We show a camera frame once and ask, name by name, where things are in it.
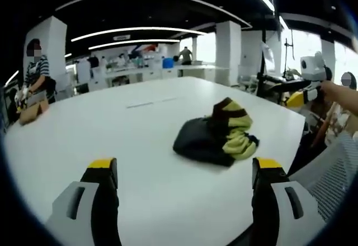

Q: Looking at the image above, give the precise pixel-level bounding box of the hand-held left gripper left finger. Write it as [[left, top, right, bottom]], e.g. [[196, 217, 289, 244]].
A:
[[44, 158, 123, 246]]

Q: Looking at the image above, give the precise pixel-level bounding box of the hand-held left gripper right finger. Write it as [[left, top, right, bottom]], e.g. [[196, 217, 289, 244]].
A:
[[251, 157, 327, 246]]

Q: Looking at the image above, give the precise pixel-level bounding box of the black and yellow striped garment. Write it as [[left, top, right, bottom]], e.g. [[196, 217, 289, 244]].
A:
[[172, 97, 261, 168]]

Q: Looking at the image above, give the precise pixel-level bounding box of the thin black tripod stand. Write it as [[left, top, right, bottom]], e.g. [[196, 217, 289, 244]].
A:
[[281, 36, 296, 77]]

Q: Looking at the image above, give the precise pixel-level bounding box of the black and yellow equipment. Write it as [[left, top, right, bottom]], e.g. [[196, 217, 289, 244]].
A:
[[264, 74, 312, 92]]

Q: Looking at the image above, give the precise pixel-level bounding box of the black stand pole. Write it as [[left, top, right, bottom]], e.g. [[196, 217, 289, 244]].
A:
[[256, 29, 267, 97]]

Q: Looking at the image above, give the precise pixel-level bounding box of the white mesh chair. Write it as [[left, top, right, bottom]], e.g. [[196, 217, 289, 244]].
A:
[[288, 130, 358, 225]]

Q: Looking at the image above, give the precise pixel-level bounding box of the brown cardboard box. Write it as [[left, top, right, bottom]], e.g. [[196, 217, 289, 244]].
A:
[[18, 91, 50, 126]]

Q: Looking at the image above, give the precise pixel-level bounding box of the white counter with cabinets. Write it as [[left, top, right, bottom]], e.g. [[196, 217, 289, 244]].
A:
[[102, 63, 216, 87]]

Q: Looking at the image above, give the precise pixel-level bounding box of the short ceiling light strip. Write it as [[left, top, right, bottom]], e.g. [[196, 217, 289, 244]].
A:
[[88, 39, 181, 51]]

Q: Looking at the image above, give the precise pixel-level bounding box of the long ceiling light strip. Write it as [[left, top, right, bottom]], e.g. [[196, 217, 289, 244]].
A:
[[70, 27, 207, 42]]

